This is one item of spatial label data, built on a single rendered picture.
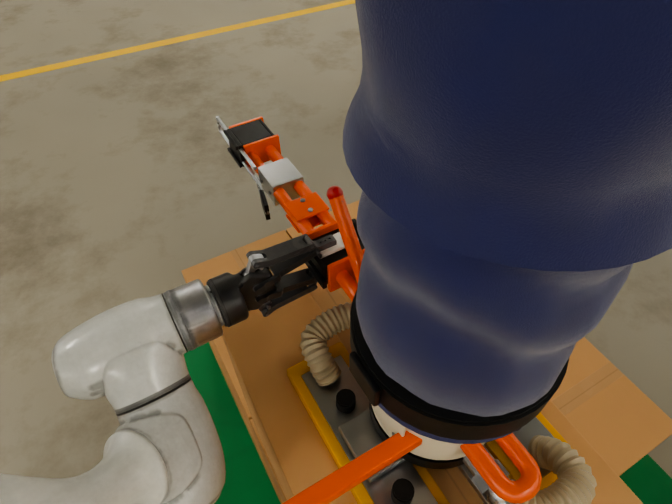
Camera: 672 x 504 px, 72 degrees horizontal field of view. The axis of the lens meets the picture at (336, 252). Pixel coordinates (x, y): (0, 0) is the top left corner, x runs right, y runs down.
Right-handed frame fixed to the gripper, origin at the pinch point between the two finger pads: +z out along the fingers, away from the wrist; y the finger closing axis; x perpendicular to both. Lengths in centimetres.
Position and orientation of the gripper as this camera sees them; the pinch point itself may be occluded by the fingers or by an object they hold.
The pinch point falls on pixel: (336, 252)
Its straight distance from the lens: 74.1
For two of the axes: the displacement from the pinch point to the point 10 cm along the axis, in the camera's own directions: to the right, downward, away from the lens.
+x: 5.0, 6.5, -5.7
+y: 0.0, 6.6, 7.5
